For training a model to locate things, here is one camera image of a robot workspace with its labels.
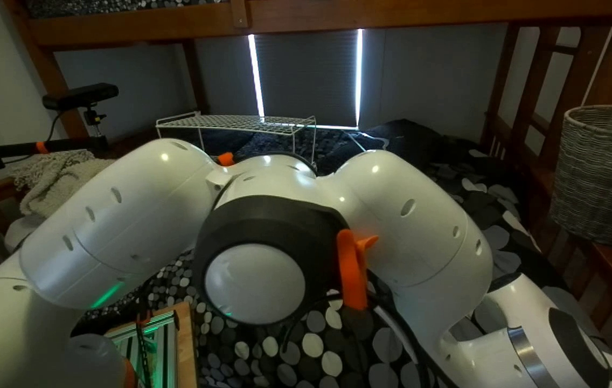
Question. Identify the black camera on stand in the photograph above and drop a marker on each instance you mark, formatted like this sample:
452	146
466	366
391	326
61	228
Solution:
26	123

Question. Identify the wooden bunk bed frame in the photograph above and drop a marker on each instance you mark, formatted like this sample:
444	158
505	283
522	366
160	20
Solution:
513	130

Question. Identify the dark window blind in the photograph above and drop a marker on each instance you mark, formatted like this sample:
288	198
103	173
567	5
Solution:
309	76

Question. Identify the beige knitted throw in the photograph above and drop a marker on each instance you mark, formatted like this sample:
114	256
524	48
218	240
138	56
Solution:
48	180

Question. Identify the white wire shelf rack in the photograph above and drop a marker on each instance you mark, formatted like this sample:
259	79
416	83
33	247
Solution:
229	138

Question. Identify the black grey spotted blanket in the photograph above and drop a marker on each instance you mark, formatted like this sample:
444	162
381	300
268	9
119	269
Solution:
369	276

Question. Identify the grey woven laundry basket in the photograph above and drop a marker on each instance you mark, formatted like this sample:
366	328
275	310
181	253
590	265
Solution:
582	180

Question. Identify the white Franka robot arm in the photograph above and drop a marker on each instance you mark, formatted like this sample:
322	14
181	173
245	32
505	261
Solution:
45	289

